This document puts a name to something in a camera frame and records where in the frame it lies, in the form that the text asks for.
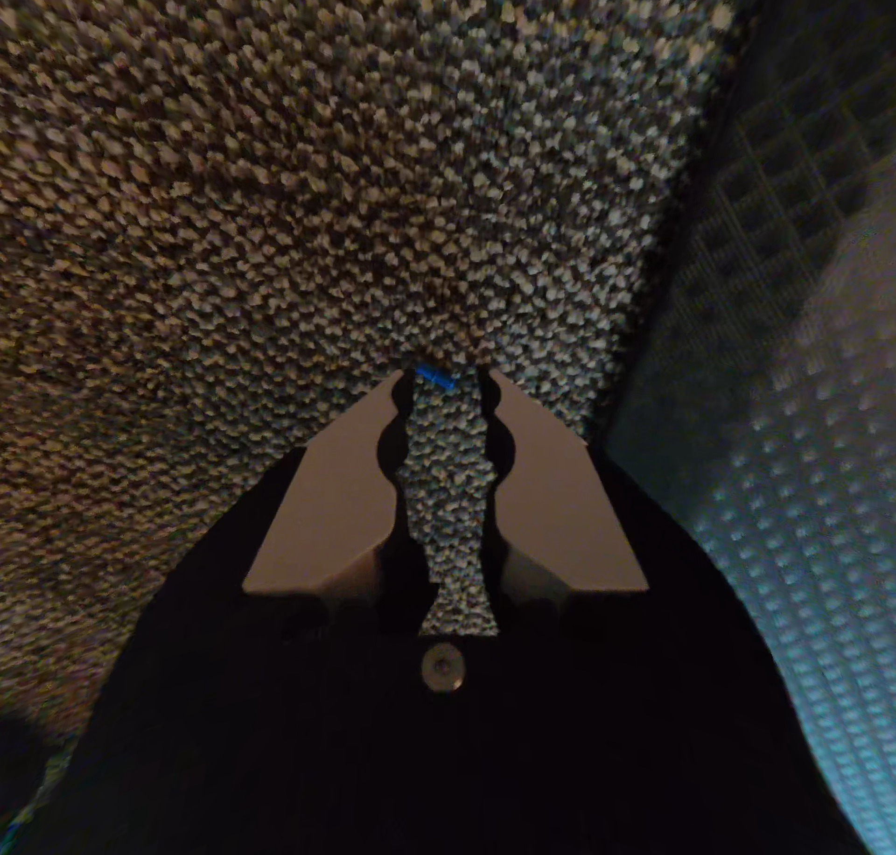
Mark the grey floor mat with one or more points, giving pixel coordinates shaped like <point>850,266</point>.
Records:
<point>805,449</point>

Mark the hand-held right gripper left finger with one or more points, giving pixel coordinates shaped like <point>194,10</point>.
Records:
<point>329,519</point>

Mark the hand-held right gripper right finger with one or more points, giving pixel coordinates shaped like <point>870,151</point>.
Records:
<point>567,519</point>

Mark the blue lego pin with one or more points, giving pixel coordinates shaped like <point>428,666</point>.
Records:
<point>434,377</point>

